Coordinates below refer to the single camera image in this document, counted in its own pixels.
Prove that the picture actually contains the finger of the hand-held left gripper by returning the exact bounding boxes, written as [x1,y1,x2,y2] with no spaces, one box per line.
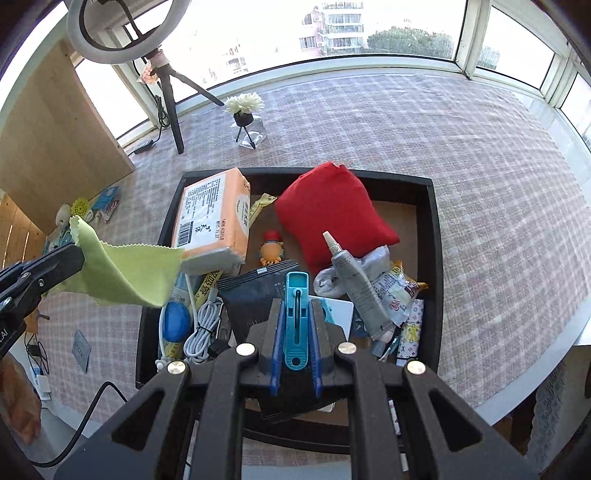
[0,243,86,306]

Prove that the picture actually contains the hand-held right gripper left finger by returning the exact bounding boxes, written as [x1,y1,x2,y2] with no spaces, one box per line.
[54,299,284,480]

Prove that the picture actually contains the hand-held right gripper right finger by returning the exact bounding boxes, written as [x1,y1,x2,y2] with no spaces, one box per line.
[310,300,539,480]

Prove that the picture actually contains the blue clothespin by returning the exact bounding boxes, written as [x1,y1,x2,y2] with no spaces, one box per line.
[284,271,310,371]

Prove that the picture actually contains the green cleaning cloth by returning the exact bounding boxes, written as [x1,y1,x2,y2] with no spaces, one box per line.
[58,215,185,309]

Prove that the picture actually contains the silver tube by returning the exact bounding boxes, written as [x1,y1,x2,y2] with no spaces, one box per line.
[322,231,394,340]

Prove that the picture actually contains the black storage box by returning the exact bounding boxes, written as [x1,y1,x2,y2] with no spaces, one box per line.
[135,167,445,455]

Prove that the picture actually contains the person's left forearm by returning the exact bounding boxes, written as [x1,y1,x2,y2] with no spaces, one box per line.
[0,355,42,446]

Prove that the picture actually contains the plaid cloth covered desktop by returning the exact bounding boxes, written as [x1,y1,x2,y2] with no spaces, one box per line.
[37,74,591,467]

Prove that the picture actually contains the pine wood slat panel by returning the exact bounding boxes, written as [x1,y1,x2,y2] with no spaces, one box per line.
[0,194,48,273]

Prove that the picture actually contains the white and teal card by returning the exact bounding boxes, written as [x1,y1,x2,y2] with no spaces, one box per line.
[318,298,355,340]

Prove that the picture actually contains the black pouch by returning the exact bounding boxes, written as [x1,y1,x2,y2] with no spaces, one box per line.
[217,260,333,423]

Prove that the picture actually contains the grey foil packet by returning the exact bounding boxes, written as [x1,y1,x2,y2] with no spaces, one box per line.
[72,329,92,373]

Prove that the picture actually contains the long blue packaging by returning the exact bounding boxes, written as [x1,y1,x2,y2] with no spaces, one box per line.
[89,186,122,223]

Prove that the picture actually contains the yellow snack stick packet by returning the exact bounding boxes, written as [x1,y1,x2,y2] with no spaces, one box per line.
[248,194,278,228]
[194,270,223,311]

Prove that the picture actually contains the white monogram print tube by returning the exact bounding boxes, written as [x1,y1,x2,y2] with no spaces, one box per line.
[396,300,424,361]

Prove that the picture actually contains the orange octopus toy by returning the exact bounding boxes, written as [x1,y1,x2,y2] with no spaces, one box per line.
[257,231,284,266]

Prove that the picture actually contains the blue round object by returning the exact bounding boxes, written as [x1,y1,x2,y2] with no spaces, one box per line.
[164,301,193,344]

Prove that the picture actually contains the white pen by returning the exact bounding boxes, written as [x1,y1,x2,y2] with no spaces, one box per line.
[387,399,410,472]

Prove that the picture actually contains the white and red snack packet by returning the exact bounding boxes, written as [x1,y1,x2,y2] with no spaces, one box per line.
[373,262,428,326]

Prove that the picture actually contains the light wooden upright board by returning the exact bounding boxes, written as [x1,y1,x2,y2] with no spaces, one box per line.
[0,39,136,234]

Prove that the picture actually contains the orange tissue pack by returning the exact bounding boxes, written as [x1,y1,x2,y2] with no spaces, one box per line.
[171,167,252,275]

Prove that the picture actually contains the red cloth bag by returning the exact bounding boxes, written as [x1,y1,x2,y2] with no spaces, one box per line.
[274,161,400,278]

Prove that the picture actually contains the black tripod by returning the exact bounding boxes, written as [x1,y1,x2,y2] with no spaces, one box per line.
[137,46,225,156]

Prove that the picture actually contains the white flower in vase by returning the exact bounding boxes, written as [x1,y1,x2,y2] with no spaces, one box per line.
[224,92,269,150]

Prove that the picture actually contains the white coiled cable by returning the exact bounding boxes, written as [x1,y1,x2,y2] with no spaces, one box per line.
[184,288,225,365]

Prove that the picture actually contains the black power cable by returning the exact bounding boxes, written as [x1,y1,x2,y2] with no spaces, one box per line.
[28,381,128,468]

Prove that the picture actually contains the white ring light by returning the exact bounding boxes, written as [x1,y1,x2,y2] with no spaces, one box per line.
[65,0,192,64]

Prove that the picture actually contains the window frame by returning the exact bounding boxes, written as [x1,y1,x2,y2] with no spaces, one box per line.
[455,0,591,153]

